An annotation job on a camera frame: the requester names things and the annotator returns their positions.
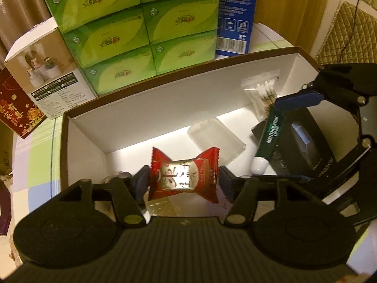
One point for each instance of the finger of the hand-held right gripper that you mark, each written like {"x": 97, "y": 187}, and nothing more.
{"x": 353, "y": 162}
{"x": 297, "y": 100}

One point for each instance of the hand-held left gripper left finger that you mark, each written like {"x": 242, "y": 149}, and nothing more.
{"x": 143, "y": 182}

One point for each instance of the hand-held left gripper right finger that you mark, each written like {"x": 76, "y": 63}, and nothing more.
{"x": 226, "y": 182}

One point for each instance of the dark hair scrunchie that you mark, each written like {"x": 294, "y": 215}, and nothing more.
{"x": 113, "y": 177}

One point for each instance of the bag of cotton swabs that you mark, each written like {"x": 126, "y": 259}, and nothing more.
{"x": 262, "y": 90}

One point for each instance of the red candy packet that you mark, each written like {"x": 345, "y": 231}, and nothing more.
{"x": 182, "y": 177}

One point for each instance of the clear plastic cup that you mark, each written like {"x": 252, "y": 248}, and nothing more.
{"x": 215, "y": 137}

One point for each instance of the green lip balm tube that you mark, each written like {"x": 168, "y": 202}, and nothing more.
{"x": 269, "y": 138}

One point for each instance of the black product box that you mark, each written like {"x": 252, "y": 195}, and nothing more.
{"x": 303, "y": 150}

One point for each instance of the brown cardboard box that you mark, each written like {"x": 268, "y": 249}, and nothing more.
{"x": 132, "y": 126}

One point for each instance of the checked cloth covered desktop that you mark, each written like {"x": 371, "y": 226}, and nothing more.
{"x": 35, "y": 159}

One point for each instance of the chair with quilted cover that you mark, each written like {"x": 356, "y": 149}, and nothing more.
{"x": 347, "y": 35}

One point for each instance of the golden brown curtain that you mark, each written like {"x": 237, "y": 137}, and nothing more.
{"x": 294, "y": 6}

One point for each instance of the blue printed box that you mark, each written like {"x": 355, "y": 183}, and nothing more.
{"x": 235, "y": 11}

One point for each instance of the dark red box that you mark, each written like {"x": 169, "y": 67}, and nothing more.
{"x": 4, "y": 209}

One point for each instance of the stack of green tissue packs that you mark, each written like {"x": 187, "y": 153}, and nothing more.
{"x": 123, "y": 35}

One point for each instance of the red tin box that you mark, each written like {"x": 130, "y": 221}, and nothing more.
{"x": 14, "y": 106}

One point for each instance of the white product box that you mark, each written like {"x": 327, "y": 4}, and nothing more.
{"x": 47, "y": 64}

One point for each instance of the beige striped curtain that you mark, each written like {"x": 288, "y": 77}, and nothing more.
{"x": 20, "y": 3}

